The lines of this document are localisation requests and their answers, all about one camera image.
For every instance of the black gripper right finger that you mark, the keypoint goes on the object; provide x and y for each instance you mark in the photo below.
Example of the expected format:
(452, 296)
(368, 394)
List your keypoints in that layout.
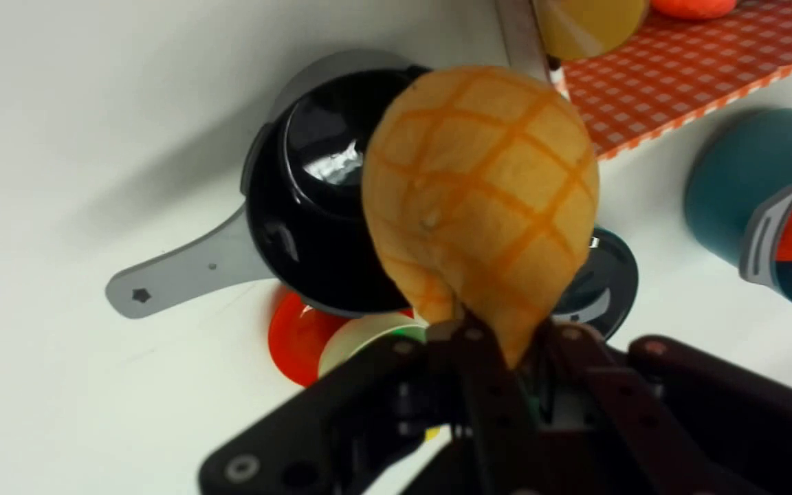
(659, 418)

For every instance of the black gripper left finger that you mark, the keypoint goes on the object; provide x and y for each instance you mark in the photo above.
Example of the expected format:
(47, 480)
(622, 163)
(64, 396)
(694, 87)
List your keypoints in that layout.
(371, 414)

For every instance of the orange melon bread toy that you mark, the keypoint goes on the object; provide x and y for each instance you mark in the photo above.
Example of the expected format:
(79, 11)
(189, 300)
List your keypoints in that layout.
(479, 194)

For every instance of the black saucepan lid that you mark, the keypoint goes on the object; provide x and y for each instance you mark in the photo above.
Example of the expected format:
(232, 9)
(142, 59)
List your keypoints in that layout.
(604, 293)

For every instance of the black toy saucepan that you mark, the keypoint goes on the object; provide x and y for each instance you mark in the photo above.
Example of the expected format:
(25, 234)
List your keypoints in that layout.
(302, 216)

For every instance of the teal cup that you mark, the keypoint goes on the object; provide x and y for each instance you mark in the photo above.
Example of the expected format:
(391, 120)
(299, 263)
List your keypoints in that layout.
(739, 196)

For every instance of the orange checkered cardboard basket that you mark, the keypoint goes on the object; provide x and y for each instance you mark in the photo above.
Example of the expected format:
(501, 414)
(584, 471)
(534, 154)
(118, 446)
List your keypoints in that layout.
(679, 72)

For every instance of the yellow round toy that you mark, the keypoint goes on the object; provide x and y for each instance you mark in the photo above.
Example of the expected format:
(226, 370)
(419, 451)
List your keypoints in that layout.
(588, 28)

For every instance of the orange toy fruit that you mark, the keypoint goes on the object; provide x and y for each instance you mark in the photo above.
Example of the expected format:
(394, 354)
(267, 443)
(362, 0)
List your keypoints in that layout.
(694, 9)

